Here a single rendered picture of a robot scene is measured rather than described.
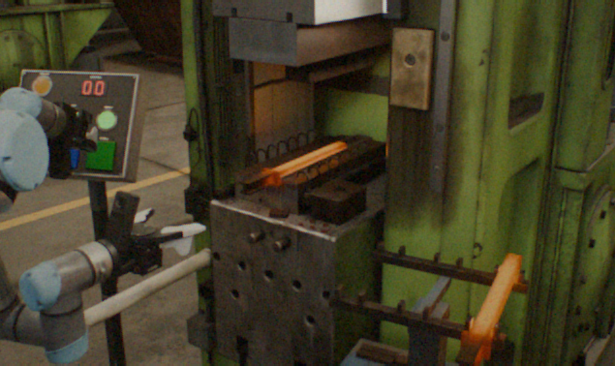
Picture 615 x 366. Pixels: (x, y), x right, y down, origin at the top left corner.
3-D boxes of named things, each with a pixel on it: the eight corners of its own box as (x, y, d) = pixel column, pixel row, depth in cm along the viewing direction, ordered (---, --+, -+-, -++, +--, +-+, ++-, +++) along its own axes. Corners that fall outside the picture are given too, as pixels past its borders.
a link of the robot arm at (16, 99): (-16, 108, 140) (13, 76, 141) (15, 122, 151) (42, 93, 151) (9, 132, 138) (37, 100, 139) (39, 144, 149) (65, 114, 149)
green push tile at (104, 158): (111, 169, 176) (116, 141, 178) (84, 168, 178) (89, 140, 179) (114, 171, 178) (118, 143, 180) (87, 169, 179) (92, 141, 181)
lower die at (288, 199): (297, 215, 165) (297, 181, 162) (234, 197, 176) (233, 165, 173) (385, 167, 197) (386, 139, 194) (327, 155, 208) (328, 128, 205)
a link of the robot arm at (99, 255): (67, 244, 126) (96, 256, 121) (88, 235, 129) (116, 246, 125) (72, 280, 129) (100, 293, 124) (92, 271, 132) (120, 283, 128)
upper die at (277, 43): (296, 67, 153) (296, 23, 150) (230, 57, 164) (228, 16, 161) (390, 43, 185) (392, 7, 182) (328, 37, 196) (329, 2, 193)
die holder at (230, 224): (331, 406, 168) (334, 238, 153) (216, 352, 189) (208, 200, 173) (435, 309, 210) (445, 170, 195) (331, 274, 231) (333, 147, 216)
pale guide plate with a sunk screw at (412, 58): (425, 110, 151) (430, 31, 145) (389, 105, 156) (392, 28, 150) (429, 108, 152) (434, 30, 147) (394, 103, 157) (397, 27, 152)
